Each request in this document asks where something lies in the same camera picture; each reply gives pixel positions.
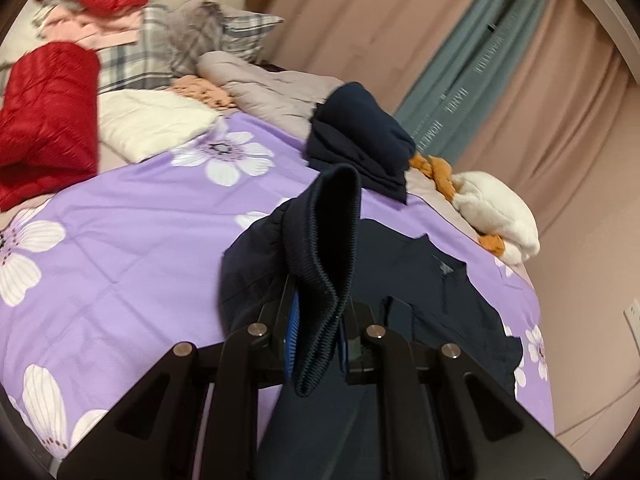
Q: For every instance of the white and orange plush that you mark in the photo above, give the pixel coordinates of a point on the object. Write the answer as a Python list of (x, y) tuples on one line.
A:
[(442, 172)]

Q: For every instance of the navy blue sweatshirt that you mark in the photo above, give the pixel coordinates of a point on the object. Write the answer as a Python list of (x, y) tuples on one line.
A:
[(320, 230)]

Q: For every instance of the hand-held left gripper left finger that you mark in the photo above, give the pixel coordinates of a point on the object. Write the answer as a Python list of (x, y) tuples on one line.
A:
[(292, 332)]

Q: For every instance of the ruffled grey plaid pillow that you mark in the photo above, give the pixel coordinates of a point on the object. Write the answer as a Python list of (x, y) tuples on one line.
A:
[(210, 30)]

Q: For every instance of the purple floral bedsheet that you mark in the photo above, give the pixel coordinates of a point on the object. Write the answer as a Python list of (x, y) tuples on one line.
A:
[(150, 240)]

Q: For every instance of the teal curtain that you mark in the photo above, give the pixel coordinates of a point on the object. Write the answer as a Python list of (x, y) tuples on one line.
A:
[(465, 75)]

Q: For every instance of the grey-beige quilt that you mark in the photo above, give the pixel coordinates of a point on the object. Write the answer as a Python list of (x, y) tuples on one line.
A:
[(270, 87)]

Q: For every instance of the large red down jacket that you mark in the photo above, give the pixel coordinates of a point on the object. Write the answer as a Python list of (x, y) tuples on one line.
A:
[(47, 110)]

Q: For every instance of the white wall socket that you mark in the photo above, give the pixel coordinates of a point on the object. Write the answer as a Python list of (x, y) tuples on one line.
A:
[(633, 316)]

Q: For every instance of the pink garment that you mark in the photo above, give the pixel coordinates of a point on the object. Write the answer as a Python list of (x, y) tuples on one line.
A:
[(95, 27)]

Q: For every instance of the peach cloth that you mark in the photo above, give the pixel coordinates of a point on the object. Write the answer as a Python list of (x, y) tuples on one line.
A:
[(205, 91)]

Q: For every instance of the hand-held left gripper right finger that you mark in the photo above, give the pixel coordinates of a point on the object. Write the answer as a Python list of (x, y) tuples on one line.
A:
[(344, 352)]

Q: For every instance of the folded navy clothes stack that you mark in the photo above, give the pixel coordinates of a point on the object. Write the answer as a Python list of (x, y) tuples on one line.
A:
[(357, 125)]

